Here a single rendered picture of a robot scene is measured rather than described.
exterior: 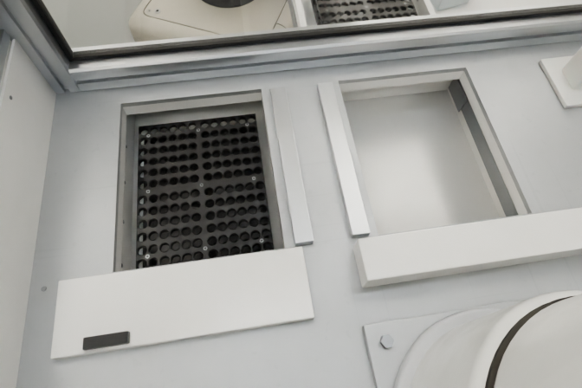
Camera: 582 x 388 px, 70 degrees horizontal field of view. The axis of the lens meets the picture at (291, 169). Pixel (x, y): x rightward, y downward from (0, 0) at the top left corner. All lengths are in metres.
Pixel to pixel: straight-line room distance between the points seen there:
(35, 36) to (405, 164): 0.55
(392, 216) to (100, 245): 0.41
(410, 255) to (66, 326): 0.38
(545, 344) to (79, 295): 0.44
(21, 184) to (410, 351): 0.47
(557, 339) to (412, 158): 0.49
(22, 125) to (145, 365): 0.31
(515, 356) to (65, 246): 0.47
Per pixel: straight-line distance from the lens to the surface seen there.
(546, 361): 0.28
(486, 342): 0.34
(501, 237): 0.54
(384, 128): 0.75
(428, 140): 0.75
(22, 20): 0.60
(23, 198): 0.57
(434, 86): 0.80
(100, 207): 0.57
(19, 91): 0.60
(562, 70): 0.76
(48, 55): 0.64
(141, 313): 0.50
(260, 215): 0.57
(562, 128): 0.71
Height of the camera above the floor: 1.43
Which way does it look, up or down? 62 degrees down
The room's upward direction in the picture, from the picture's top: 3 degrees clockwise
